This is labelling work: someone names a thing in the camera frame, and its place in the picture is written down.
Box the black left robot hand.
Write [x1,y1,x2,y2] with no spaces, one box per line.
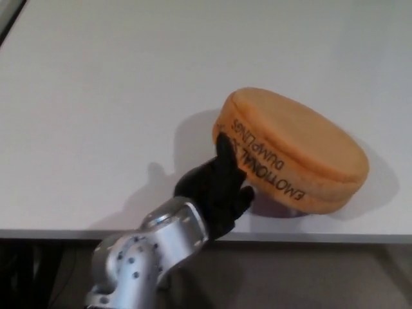
[173,131,255,236]

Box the orange plush round plate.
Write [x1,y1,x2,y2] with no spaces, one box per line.
[211,87,370,216]

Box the black table leg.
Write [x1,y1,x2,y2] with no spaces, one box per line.
[54,244,77,309]

